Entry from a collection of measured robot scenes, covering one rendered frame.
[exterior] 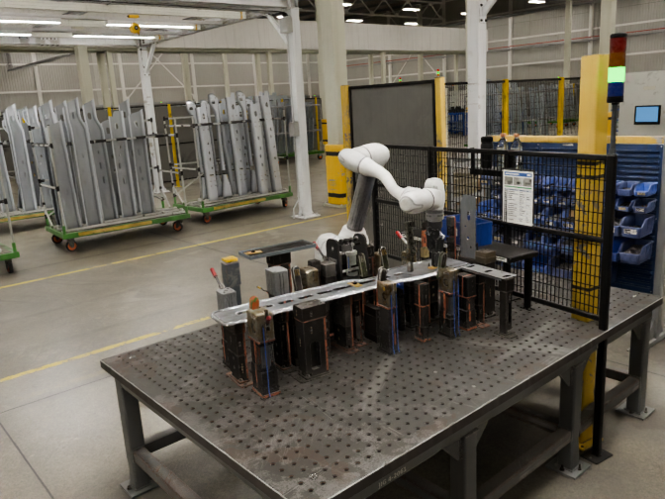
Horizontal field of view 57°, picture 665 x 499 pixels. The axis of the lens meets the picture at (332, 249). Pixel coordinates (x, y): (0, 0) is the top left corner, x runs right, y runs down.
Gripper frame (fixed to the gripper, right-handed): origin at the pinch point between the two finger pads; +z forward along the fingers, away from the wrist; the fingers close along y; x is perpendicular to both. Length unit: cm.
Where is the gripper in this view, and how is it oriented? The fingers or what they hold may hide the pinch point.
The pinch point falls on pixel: (435, 258)
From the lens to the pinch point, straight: 314.8
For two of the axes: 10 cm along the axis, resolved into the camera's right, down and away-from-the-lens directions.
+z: 0.6, 9.7, 2.4
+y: 5.3, 1.7, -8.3
